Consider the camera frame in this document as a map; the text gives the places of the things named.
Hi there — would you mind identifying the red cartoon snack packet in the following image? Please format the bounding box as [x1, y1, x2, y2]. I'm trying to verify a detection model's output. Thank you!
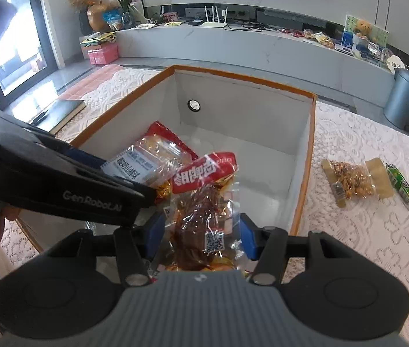
[147, 121, 199, 163]

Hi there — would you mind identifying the pile of snack packets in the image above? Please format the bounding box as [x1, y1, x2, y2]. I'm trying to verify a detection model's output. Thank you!
[303, 29, 335, 49]

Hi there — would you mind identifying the brown teddy bear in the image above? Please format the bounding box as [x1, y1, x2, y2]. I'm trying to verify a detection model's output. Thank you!
[352, 20, 373, 44]

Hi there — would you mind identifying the black notebook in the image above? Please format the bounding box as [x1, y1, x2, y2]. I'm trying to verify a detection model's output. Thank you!
[33, 99, 86, 134]

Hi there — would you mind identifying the glass sliding door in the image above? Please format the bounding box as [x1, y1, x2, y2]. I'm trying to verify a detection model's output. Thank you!
[0, 0, 62, 111]

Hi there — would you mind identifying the blue gift box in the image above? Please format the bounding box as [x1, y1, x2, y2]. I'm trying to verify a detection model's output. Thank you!
[341, 32, 372, 59]

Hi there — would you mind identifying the orange vase with dried grass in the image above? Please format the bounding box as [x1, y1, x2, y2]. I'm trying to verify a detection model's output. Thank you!
[68, 0, 114, 33]

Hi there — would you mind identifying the white router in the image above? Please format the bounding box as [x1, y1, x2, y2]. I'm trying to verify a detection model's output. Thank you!
[200, 5, 230, 29]

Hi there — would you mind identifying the green plant in glass vase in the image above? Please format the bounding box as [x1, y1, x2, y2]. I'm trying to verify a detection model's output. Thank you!
[105, 0, 145, 29]

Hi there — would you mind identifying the clear nut snack packet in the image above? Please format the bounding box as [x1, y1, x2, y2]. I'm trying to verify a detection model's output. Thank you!
[322, 157, 396, 208]

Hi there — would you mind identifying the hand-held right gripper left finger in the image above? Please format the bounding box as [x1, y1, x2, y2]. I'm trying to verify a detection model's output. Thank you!
[63, 211, 167, 287]

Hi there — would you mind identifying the green roll snack packet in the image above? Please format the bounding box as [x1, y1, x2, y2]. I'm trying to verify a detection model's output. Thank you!
[385, 163, 409, 206]

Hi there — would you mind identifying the white round plate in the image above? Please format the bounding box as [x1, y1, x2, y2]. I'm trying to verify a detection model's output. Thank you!
[387, 55, 406, 72]

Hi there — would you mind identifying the pink gift box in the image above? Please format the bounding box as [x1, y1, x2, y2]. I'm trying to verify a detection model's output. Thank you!
[88, 43, 119, 66]

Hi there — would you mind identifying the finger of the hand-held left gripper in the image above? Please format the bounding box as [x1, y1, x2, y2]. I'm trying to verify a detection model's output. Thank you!
[0, 129, 159, 229]
[0, 108, 108, 178]

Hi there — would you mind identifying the gold foil snack packet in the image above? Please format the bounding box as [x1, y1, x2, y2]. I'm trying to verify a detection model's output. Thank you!
[153, 182, 172, 205]

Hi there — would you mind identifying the white TV cabinet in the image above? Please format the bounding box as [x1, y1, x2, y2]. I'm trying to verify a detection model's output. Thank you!
[116, 5, 400, 116]

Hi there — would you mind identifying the grey trash bin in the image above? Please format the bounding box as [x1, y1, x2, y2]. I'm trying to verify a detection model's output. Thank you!
[384, 68, 409, 130]

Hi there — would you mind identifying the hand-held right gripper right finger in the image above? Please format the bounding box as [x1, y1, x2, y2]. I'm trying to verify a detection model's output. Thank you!
[240, 213, 338, 285]

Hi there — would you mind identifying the red label meat snack packet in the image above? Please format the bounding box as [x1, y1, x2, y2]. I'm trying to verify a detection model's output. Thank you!
[161, 152, 249, 272]

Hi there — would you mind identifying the orange storage box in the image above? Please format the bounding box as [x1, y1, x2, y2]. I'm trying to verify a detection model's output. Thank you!
[16, 64, 318, 257]

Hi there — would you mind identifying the grey lace cloth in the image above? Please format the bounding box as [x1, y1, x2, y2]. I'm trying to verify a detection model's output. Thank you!
[257, 7, 328, 32]

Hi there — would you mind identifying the clear bread snack packet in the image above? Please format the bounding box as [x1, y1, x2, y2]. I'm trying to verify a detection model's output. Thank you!
[101, 135, 194, 189]

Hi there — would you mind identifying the white lace tablecloth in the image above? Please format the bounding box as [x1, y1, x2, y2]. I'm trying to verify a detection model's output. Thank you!
[0, 68, 409, 297]

